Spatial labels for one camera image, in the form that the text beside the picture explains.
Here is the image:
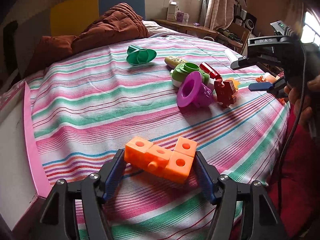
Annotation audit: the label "yellow patterned oval case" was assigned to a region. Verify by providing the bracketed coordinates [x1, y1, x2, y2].
[164, 56, 187, 69]

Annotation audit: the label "rust brown quilt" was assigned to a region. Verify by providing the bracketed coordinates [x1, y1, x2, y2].
[24, 2, 150, 77]

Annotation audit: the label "grey yellow blue headboard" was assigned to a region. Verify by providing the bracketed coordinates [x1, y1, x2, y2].
[14, 0, 145, 76]

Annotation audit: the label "brown massage comb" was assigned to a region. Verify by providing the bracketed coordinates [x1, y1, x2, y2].
[255, 73, 280, 83]

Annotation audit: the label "wooden bedside shelf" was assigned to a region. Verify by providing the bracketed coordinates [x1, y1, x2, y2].
[152, 19, 219, 38]

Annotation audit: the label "orange plastic scoop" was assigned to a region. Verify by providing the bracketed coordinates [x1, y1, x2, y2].
[227, 77, 240, 91]

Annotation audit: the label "purple plastic funnel toy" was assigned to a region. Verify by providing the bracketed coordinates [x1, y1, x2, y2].
[177, 71, 213, 108]

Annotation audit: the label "red lipstick tube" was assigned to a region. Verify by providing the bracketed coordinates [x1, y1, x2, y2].
[200, 62, 222, 80]

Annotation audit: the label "orange linked cubes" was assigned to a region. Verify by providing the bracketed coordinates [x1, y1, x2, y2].
[124, 137, 197, 184]

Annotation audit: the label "red building block piece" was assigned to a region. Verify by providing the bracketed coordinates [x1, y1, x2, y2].
[214, 79, 236, 108]

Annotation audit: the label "purple small box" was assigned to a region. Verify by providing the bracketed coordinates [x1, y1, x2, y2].
[176, 11, 189, 23]

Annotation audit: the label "teal green plastic stamp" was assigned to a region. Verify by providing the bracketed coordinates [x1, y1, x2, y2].
[126, 45, 157, 66]

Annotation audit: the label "white small box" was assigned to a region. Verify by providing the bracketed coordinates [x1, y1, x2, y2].
[167, 0, 178, 22]

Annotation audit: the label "pink curtain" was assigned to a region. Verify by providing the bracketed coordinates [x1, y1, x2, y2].
[199, 0, 234, 30]

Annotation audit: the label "lime green plug adapter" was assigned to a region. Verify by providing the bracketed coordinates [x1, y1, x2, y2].
[170, 62, 209, 88]

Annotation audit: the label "pink white tray box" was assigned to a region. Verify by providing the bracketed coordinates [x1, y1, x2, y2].
[1, 82, 52, 231]

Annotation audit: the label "black cable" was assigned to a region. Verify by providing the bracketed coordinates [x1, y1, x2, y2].
[276, 38, 308, 215]

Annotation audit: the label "person right hand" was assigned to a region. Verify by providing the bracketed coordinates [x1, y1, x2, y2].
[283, 74, 320, 132]

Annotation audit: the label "striped bed sheet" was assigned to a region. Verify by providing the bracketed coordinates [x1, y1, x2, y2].
[26, 33, 290, 239]

